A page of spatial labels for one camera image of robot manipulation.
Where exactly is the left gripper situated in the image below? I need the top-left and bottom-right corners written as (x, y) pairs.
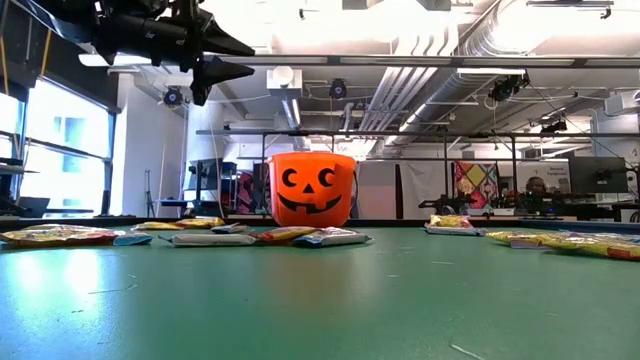
top-left (144, 0), bottom-right (256, 107)

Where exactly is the white ceiling unit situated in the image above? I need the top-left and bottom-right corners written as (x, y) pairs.
top-left (265, 67), bottom-right (304, 99)

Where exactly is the large black framed window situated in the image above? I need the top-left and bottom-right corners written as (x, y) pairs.
top-left (0, 64), bottom-right (121, 219)

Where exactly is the orange pumpkin face bucket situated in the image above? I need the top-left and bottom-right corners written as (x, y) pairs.
top-left (267, 151), bottom-right (359, 229)

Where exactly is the white partition panel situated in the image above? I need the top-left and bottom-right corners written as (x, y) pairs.
top-left (357, 159), bottom-right (456, 220)

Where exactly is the black pipe rack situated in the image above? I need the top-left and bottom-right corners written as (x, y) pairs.
top-left (194, 128), bottom-right (640, 221)

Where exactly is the green table mat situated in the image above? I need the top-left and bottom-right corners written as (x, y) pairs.
top-left (0, 222), bottom-right (640, 360)

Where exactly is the black ceiling spotlight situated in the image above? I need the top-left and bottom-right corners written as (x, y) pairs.
top-left (539, 118), bottom-right (569, 135)
top-left (487, 73), bottom-right (531, 104)

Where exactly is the person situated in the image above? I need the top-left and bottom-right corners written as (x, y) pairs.
top-left (523, 175), bottom-right (551, 199)

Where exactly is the black computer monitor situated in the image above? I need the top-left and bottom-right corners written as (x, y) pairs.
top-left (568, 156), bottom-right (629, 195)

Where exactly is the round black ceiling camera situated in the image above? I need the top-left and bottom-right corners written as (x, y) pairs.
top-left (328, 78), bottom-right (349, 100)
top-left (162, 85), bottom-right (185, 107)

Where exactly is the silver ventilation duct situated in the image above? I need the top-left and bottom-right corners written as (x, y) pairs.
top-left (359, 0), bottom-right (551, 146)

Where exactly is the colourful patchwork wall hanging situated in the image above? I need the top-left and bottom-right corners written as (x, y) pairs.
top-left (453, 160), bottom-right (500, 210)

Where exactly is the white wall sign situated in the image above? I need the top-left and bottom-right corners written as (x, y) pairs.
top-left (517, 162), bottom-right (571, 194)

